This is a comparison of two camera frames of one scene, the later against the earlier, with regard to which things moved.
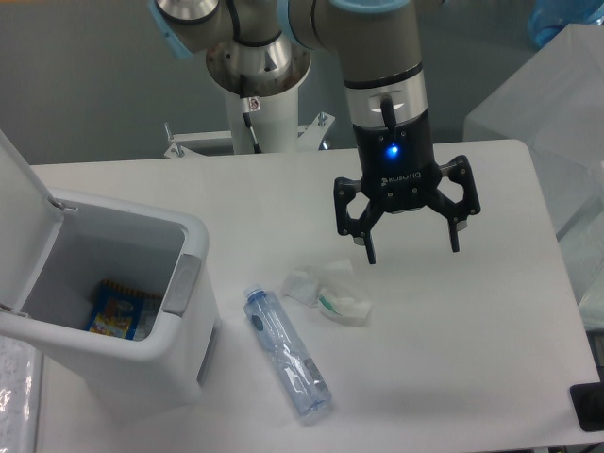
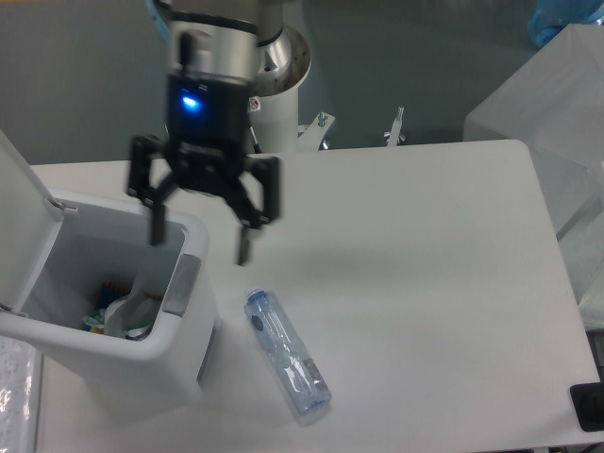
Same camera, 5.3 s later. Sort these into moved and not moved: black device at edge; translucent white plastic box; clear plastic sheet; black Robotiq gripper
Moved: black Robotiq gripper
Not moved: translucent white plastic box; black device at edge; clear plastic sheet
